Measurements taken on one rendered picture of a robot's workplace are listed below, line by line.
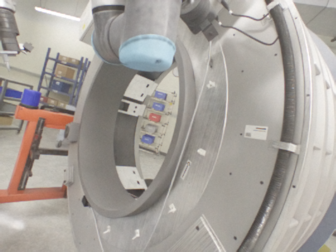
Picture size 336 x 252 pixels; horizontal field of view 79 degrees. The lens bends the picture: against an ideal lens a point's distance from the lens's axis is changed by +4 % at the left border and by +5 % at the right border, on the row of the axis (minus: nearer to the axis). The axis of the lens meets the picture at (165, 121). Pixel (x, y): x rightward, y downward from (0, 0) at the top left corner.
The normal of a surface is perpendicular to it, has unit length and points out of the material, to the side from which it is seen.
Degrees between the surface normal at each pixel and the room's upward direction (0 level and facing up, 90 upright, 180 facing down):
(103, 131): 68
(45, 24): 90
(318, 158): 87
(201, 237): 90
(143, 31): 96
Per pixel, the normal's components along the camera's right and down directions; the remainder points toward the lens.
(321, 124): -0.29, -0.16
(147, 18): -0.04, 0.13
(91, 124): 0.68, -0.09
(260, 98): -0.72, -0.19
